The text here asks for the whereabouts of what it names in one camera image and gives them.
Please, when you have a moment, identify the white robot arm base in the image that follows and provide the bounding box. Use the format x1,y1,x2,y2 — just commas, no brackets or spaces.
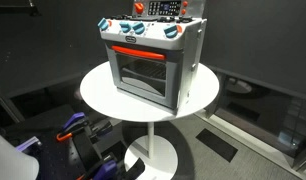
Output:
0,135,39,180

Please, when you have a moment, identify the grey toy stove oven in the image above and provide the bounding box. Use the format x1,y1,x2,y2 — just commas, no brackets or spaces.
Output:
99,0,207,113

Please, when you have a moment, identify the right blue knob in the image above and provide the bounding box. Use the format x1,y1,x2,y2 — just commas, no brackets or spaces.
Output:
164,24,178,38

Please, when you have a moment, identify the blue knob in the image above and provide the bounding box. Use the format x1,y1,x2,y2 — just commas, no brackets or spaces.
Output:
119,22,131,33
164,24,178,38
98,18,109,30
132,22,145,35

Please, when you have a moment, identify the upper purple clamp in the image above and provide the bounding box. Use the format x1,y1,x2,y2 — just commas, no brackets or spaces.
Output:
56,111,113,143

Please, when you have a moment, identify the purple clamp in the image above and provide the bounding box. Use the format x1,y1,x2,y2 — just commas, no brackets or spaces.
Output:
56,111,113,143
76,158,145,180

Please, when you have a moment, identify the black keypad display panel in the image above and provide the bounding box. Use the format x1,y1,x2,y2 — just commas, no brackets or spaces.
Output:
148,1,181,16

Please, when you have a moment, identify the far left blue knob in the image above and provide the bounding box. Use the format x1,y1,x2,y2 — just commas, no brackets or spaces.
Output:
98,18,109,30

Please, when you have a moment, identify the orange dial on backsplash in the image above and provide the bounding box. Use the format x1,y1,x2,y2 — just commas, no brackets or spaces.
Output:
134,3,144,14

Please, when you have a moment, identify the lower purple clamp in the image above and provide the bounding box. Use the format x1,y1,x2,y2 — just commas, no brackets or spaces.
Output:
76,158,145,180

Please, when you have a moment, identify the orange oven door handle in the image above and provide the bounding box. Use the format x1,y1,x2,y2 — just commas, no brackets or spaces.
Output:
111,46,166,60

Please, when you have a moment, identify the round white pedestal table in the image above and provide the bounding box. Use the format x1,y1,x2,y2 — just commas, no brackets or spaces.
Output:
80,62,220,180

